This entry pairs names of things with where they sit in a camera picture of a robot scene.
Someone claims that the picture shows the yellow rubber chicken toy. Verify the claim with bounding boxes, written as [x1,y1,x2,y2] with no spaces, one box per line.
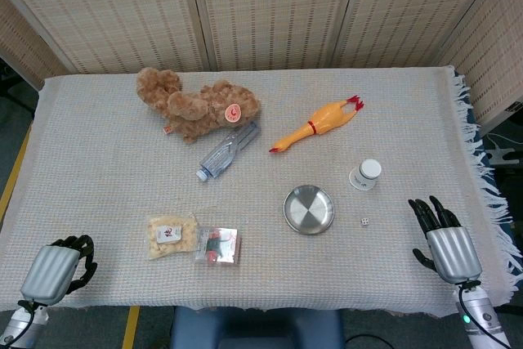
[268,95,366,154]

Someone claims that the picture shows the clear bag of red-black parts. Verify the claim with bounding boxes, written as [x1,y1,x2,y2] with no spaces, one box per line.
[192,226,243,267]

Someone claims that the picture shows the brown plush teddy bear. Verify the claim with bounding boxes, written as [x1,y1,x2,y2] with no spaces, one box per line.
[136,66,262,145]

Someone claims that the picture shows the clear bag of yellow snacks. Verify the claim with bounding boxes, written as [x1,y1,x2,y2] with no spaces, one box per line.
[145,212,200,261]

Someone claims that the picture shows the round stainless steel plate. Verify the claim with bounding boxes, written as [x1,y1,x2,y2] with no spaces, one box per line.
[283,185,335,236]

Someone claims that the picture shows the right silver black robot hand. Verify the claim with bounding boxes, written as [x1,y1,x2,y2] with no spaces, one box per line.
[408,195,483,284]

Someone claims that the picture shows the white paper cup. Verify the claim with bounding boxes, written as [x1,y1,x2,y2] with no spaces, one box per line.
[348,158,382,191]

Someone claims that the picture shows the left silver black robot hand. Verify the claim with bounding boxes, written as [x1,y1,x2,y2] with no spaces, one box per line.
[19,234,99,306]

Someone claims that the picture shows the beige woven fringed tablecloth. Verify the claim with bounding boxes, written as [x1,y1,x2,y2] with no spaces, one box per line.
[0,65,523,317]

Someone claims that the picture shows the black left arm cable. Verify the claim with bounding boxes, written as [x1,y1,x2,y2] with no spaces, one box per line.
[0,301,44,346]

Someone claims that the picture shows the clear plastic water bottle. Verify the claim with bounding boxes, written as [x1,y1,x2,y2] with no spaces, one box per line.
[195,121,262,181]

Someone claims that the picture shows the woven folding screen panel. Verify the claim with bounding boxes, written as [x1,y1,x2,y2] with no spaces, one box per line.
[186,0,364,73]
[0,0,216,76]
[435,0,523,137]
[0,0,78,92]
[330,0,510,70]

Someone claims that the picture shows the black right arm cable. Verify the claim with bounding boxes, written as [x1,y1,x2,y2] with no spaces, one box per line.
[456,280,512,349]

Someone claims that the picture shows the white metal stand foot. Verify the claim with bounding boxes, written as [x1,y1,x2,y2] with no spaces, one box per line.
[488,136,523,168]

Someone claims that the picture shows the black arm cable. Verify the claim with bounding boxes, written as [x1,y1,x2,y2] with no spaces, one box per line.
[0,301,44,346]
[456,280,512,349]

